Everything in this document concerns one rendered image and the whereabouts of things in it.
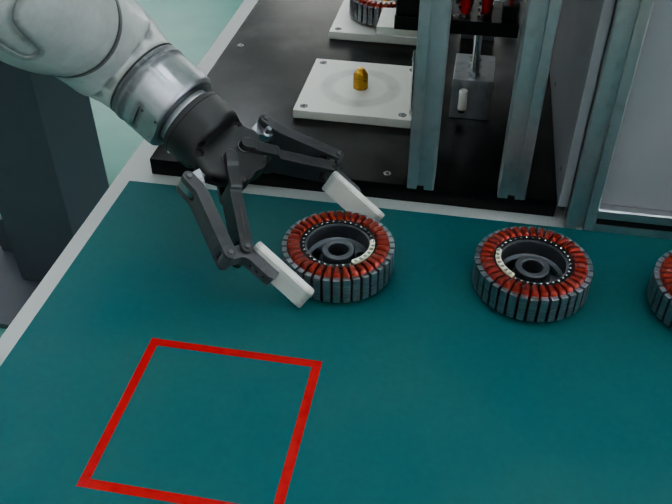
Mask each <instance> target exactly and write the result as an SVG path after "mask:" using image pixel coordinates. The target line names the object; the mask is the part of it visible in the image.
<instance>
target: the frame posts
mask: <svg viewBox="0 0 672 504"><path fill-rule="evenodd" d="M562 1H563V0H527V3H526V9H525V15H524V22H523V28H522V34H521V40H520V47H519V53H518V59H517V66H516V72H515V78H514V84H513V91H512V97H511V103H510V109H509V116H508V122H507V128H506V134H505V141H504V147H503V153H502V160H501V166H500V172H499V178H498V191H497V197H498V198H507V197H508V195H515V199H516V200H525V196H526V191H527V186H528V181H529V175H530V170H531V165H532V159H533V154H534V149H535V144H536V138H537V133H538V128H539V122H540V117H541V112H542V107H543V101H544V96H545V91H546V85H547V80H548V75H549V70H550V64H551V59H552V54H553V49H554V43H555V38H556V33H557V27H558V22H559V17H560V12H561V6H562ZM452 3H453V0H420V4H419V18H418V32H417V46H416V61H415V75H414V89H413V104H412V118H411V132H410V147H409V161H408V175H407V188H412V189H416V188H417V185H419V186H424V190H431V191H432V190H434V182H435V177H436V167H437V157H438V147H439V136H440V126H441V116H442V106H443V95H444V85H445V75H446V65H447V54H448V44H449V34H450V24H451V13H452Z"/></svg>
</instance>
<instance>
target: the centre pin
mask: <svg viewBox="0 0 672 504"><path fill-rule="evenodd" d="M353 88H354V89H355V90H358V91H363V90H366V89H367V88H368V73H367V71H366V70H365V68H363V67H359V68H357V70H356V71H355V72H354V74H353Z"/></svg>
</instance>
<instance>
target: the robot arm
mask: <svg viewBox="0 0 672 504"><path fill-rule="evenodd" d="M0 61H2V62H4V63H6V64H9V65H11V66H14V67H16V68H19V69H22V70H26V71H29V72H33V73H37V74H42V75H52V76H54V77H56V78H58V79H59V80H61V81H62V82H64V83H66V84H67V85H68V86H70V87H71V88H73V89H74V90H75V91H77V92H78V93H80V94H82V95H84V96H88V97H91V98H93V99H95V100H97V101H99V102H101V103H103V104H104V105H106V106H107V107H109V108H110V109H111V110H113V111H114V112H115V113H116V115H117V116H118V117H119V118H120V119H122V120H124V121H125V122H126V123H127V124H128V125H129V126H131V127H132V128H133V129H134V130H135V131H136V132H137V133H138V134H139V135H141V136H142V137H143V138H144V139H145V140H146V141H147V142H148V143H149V144H151V145H154V146H158V145H162V144H164V148H165V149H167V150H168V151H169V152H170V153H171V154H172V155H173V156H174V157H175V158H176V159H178V160H179V161H180V162H181V163H182V164H183V165H184V166H185V167H187V168H193V169H194V172H191V171H185V172H184V173H183V175H182V177H181V179H180V181H179V183H178V185H177V188H176V191H177V192H178V194H179V195H180V196H181V197H182V198H183V199H184V200H185V201H186V202H187V203H188V205H189V206H190V208H191V210H192V213H193V215H194V217H195V219H196V221H197V224H198V226H199V228H200V230H201V233H202V235H203V237H204V239H205V241H206V244H207V246H208V248H209V250H210V253H211V255H212V257H213V259H214V261H215V264H216V266H217V267H218V269H220V270H227V269H228V267H230V266H233V267H235V268H240V267H242V265H243V266H244V267H245V268H247V269H248V270H249V271H250V272H251V273H252V274H253V275H254V276H256V278H258V279H259V280H260V281H261V282H262V283H263V284H265V285H269V284H270V283H272V284H273V285H274V286H275V287H276V288H277V289H278V290H279V291H280V292H281V293H283V294H284V295H285V296H286V297H287V298H288V299H289V300H290V301H291V302H293V303H294V304H295V305H296V306H297V307H298V308H301V307H302V306H303V304H304V303H305V302H306V301H307V300H308V299H309V298H310V296H311V295H312V294H313V293H314V292H315V291H314V289H313V288H312V287H311V286H310V285H308V284H307V283H306V282H305V281H304V280H303V279H302V278H301V277H300V276H298V275H297V274H296V273H295V272H294V271H293V270H292V269H291V268H290V267H288V266H287V265H286V264H285V263H284V262H283V261H282V260H281V259H280V258H279V257H277V256H276V255H275V254H274V253H273V252H272V251H271V250H270V249H269V248H267V247H266V246H265V245H264V244H263V243H262V242H258V243H257V244H256V245H255V246H253V242H252V237H251V232H250V227H249V223H248V218H247V213H246V209H245V204H244V199H243V195H242V191H243V190H244V189H245V188H246V187H247V185H248V184H249V182H252V181H254V180H256V179H257V178H258V177H260V175H261V173H263V174H269V173H272V172H273V173H278V174H283V175H288V176H292V177H297V178H302V179H307V180H312V181H317V182H321V183H325V184H324V185H323V187H322V190H323V191H324V192H325V193H327V194H328V195H329V196H330V197H331V198H332V199H333V200H334V201H335V202H337V203H338V204H339V205H340V206H341V207H342V208H343V209H344V210H346V211H351V212H353V213H355V212H356V213H360V214H361V215H367V216H369V218H374V219H376V220H377V222H379V221H380V220H381V219H382V218H383V217H384V216H385V215H384V213H383V212H382V211H381V210H379V209H378V208H377V207H376V206H375V205H374V204H373V203H372V202H371V201H369V200H368V199H367V198H366V197H365V196H364V195H363V194H362V193H361V190H360V188H359V187H358V186H357V185H356V184H355V183H354V182H353V181H351V180H350V179H349V178H348V177H347V176H346V175H345V174H344V173H343V172H342V171H341V170H340V167H341V166H342V165H343V162H342V158H343V157H344V154H343V152H342V151H340V150H338V149H336V148H334V147H331V146H329V145H327V144H325V143H322V142H320V141H318V140H315V139H313V138H311V137H308V136H306V135H304V134H301V133H299V132H297V131H294V130H292V129H290V128H288V127H285V126H283V125H281V124H279V123H278V122H277V121H276V120H274V119H273V118H272V117H270V116H269V115H267V114H265V113H264V114H261V115H260V117H259V119H258V121H257V122H256V124H255V125H254V126H253V127H252V128H248V127H246V126H244V125H242V124H241V122H240V121H239V119H238V116H237V113H236V111H235V110H234V109H232V108H231V107H230V106H229V105H228V104H227V103H226V102H225V101H224V100H222V99H221V98H220V97H219V96H218V95H217V94H216V93H215V92H211V86H212V83H211V81H210V79H209V78H208V77H207V76H206V75H205V74H204V73H203V72H202V71H201V70H199V69H198V68H197V67H196V66H195V65H194V64H193V63H192V62H191V61H189V60H188V59H187V58H186V57H185V56H184V55H183V54H182V52H181V51H180V50H179V49H178V48H176V47H174V46H173V45H172V44H171V43H170V42H169V41H168V40H167V39H166V37H165V36H164V35H163V33H162V32H161V30H160V29H159V27H158V25H157V24H156V22H155V21H154V20H153V19H152V18H151V17H150V16H149V15H148V14H147V13H146V12H145V11H144V9H143V8H142V7H141V6H140V5H139V4H138V3H137V2H136V1H135V0H0ZM264 142H265V143H264ZM265 155H266V156H267V157H266V158H265ZM327 157H329V159H328V158H327ZM206 183H207V184H211V185H215V186H217V191H218V196H219V201H220V204H222V205H223V210H224V215H225V221H226V226H227V230H226V228H225V225H224V223H223V221H222V219H221V217H220V215H219V213H218V210H217V208H216V206H215V204H214V202H213V200H212V197H211V195H210V193H209V191H208V189H207V188H206ZM353 213H352V214H353ZM227 231H228V232H227Z"/></svg>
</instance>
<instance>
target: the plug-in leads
mask: <svg viewBox="0 0 672 504"><path fill-rule="evenodd" d="M493 1H494V0H482V9H481V11H480V13H482V14H484V15H485V17H489V16H491V8H493V5H494V2H493ZM472 3H474V0H461V3H459V9H461V11H460V14H459V17H462V18H469V17H470V14H471V12H470V9H471V4H472ZM518 13H519V1H513V0H504V2H503V9H502V21H512V22H516V21H517V19H518Z"/></svg>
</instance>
